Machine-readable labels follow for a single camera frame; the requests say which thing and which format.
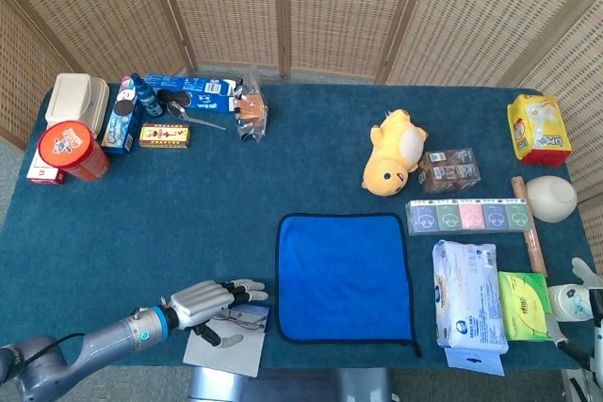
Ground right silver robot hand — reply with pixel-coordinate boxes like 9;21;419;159
546;256;603;370

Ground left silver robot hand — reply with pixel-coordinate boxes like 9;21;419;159
162;278;269;349

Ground black eyeglasses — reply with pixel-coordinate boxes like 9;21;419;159
214;310;268;330

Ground blue glasses case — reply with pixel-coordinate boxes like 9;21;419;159
182;303;270;378

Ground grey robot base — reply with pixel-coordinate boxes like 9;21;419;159
187;366;395;402

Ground white cup with blue flower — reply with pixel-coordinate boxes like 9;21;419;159
548;282;593;323

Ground green tissue pack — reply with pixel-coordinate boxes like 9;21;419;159
497;270;560;343

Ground teal table cover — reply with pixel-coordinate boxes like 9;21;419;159
0;83;597;370

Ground wooden rolling pin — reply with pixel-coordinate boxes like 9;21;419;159
511;176;549;279

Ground white wet wipes pack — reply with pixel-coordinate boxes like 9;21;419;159
432;239;510;378

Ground cream bowl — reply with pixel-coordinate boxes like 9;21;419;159
525;175;579;223

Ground blue cloth with black edge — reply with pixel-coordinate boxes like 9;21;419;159
275;212;423;359

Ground multi-colour tissue packet row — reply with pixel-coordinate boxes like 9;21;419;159
405;198;536;237

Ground yellow and red small box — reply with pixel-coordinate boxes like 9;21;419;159
139;122;192;150

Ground blue cookie box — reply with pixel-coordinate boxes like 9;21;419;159
101;75;142;155

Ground metal spoon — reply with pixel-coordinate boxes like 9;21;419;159
166;100;227;132

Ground clear bag of bread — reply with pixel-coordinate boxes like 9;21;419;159
233;70;269;144

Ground red and white small box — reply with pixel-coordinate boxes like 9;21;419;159
25;156;67;185

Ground long blue cookie package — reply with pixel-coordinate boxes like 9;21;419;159
143;73;244;115

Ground orange-red round can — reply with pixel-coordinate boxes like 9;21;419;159
37;120;111;182

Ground blue spray bottle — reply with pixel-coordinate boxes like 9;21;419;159
129;72;165;119

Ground clear box of brown pastries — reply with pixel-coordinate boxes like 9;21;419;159
417;147;482;194

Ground yellow plush toy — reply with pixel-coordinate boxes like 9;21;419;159
361;108;429;197

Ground beige plastic lunch box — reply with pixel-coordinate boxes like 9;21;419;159
44;72;110;137

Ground woven wooden folding screen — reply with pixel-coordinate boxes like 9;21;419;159
0;0;603;205

